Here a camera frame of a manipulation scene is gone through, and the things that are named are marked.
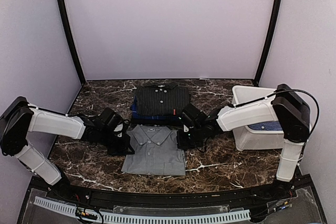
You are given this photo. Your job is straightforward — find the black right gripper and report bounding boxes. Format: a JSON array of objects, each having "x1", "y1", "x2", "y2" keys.
[{"x1": 176, "y1": 125, "x2": 205, "y2": 150}]

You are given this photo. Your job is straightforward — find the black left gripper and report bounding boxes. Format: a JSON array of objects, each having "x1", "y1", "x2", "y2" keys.
[{"x1": 99, "y1": 129, "x2": 134, "y2": 156}]

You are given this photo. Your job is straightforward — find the grey long sleeve shirt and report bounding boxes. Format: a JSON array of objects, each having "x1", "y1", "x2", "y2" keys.
[{"x1": 121, "y1": 125, "x2": 186, "y2": 176}]

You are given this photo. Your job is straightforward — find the blue plaid shirt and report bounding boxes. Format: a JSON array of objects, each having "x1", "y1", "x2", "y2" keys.
[{"x1": 130, "y1": 97, "x2": 179, "y2": 122}]

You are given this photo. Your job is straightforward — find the black striped shirt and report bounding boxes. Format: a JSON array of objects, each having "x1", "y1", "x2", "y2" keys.
[{"x1": 135, "y1": 83, "x2": 190, "y2": 116}]

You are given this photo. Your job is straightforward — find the white plastic bin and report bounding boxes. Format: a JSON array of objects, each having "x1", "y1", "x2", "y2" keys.
[{"x1": 230, "y1": 85, "x2": 313, "y2": 152}]

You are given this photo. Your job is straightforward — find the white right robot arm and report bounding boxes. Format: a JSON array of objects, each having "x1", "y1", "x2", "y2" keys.
[{"x1": 177, "y1": 84, "x2": 316, "y2": 200}]

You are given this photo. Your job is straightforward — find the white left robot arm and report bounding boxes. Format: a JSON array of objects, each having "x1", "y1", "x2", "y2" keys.
[{"x1": 1, "y1": 97, "x2": 134, "y2": 201}]

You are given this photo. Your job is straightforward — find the blue checkered shirt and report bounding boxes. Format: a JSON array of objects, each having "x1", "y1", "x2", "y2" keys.
[{"x1": 247, "y1": 121, "x2": 282, "y2": 131}]

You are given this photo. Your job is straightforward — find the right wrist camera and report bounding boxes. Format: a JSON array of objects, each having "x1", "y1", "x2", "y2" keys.
[{"x1": 180, "y1": 103, "x2": 207, "y2": 132}]

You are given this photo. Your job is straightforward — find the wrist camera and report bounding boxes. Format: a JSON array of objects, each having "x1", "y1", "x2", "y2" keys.
[
  {"x1": 180, "y1": 103, "x2": 207, "y2": 132},
  {"x1": 98, "y1": 108, "x2": 130, "y2": 137}
]

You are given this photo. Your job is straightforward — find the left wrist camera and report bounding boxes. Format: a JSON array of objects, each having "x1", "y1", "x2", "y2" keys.
[{"x1": 98, "y1": 108, "x2": 130, "y2": 137}]

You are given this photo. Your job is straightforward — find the white cable duct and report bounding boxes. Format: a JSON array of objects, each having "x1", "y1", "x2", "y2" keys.
[{"x1": 33, "y1": 196, "x2": 250, "y2": 223}]

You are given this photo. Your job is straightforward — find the black front rail base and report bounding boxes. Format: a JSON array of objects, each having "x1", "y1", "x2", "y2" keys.
[{"x1": 17, "y1": 175, "x2": 327, "y2": 223}]

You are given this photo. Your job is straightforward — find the black left frame post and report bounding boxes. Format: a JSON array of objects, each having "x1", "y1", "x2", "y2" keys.
[{"x1": 57, "y1": 0, "x2": 86, "y2": 85}]

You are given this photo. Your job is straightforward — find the black frame post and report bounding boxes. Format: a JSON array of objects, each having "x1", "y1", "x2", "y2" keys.
[
  {"x1": 57, "y1": 0, "x2": 86, "y2": 85},
  {"x1": 253, "y1": 0, "x2": 281, "y2": 87}
]

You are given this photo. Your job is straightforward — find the black right frame post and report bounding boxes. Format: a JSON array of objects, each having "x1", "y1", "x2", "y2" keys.
[{"x1": 253, "y1": 0, "x2": 281, "y2": 87}]

